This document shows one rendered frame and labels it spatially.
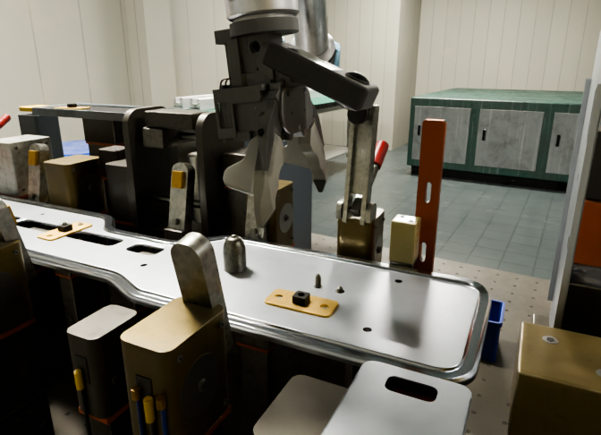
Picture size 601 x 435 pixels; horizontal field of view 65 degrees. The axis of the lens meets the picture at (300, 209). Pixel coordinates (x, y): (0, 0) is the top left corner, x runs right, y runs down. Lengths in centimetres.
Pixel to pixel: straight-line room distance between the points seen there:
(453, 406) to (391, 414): 6
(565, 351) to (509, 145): 498
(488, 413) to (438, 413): 50
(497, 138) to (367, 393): 501
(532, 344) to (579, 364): 3
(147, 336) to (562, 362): 34
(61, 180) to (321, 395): 75
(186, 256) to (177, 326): 6
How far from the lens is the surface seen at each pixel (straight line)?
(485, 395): 98
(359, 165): 71
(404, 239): 67
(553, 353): 43
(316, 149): 56
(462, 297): 62
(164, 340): 44
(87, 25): 434
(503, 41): 769
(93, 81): 433
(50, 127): 143
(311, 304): 57
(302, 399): 47
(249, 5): 49
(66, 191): 106
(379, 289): 62
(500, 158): 541
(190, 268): 46
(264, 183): 46
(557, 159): 537
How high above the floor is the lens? 128
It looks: 18 degrees down
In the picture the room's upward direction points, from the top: straight up
